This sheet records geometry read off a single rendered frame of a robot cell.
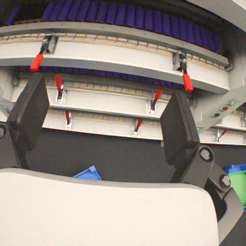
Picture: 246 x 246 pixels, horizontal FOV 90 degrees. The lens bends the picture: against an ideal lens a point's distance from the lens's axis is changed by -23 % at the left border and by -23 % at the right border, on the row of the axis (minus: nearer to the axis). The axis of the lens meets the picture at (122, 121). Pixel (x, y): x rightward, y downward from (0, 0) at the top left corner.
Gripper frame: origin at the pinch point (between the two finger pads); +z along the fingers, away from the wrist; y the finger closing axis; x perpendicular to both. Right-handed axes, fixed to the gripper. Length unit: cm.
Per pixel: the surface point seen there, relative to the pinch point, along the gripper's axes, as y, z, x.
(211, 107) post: 30.1, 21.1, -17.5
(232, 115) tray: 50, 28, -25
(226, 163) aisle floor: 75, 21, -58
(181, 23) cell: 14.7, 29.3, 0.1
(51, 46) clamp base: -11.6, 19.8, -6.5
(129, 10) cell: 2.4, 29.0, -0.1
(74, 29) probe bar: -7.8, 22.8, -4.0
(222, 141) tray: 63, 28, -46
